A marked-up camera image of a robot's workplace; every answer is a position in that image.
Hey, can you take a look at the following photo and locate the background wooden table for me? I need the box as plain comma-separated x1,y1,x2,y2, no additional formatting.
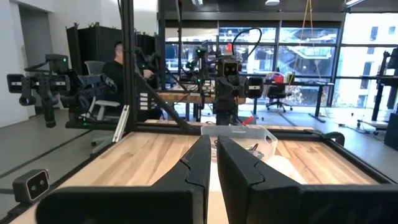
156,91,247,106

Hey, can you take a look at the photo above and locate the grey office chair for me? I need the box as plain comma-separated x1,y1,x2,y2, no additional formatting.
83,60,122,147

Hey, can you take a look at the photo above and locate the black office chair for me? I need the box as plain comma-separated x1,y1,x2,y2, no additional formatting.
265,83,294,113

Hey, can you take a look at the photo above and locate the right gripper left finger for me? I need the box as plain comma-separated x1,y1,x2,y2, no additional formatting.
152,134,212,224

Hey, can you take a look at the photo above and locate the black cabinet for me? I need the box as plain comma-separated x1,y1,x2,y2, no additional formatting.
383,111,398,152

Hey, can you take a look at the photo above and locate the black cord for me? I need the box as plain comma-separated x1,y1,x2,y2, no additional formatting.
244,142,266,160

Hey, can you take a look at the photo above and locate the small black table-level camera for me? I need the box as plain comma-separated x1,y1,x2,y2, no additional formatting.
12,169,50,205

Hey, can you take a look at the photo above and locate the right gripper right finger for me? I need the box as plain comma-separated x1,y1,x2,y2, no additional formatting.
216,135,301,224

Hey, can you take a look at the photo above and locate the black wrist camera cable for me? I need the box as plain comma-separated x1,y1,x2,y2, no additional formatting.
231,27,263,62

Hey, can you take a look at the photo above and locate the clear plastic bin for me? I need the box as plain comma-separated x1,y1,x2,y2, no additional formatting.
200,124,279,162

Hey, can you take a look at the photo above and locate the white plastic bin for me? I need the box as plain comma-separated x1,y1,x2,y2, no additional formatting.
210,146,308,224

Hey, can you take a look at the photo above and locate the background robot with green light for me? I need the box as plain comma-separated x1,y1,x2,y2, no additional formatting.
185,45,216,98

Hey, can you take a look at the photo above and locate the black aluminium table frame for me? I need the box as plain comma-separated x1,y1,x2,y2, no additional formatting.
65,0,398,185

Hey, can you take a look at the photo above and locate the black standing desk frame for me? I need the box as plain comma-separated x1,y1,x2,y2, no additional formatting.
371,47,398,123

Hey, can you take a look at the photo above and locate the person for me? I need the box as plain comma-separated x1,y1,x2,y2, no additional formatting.
101,41,155,104

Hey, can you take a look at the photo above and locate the silver aluminium bar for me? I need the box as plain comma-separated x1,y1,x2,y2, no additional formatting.
112,104,131,144

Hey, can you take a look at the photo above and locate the background black desk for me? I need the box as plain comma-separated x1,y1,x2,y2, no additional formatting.
263,78,335,119

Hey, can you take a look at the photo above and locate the black partition screen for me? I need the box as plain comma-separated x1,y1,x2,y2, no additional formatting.
65,22,123,76

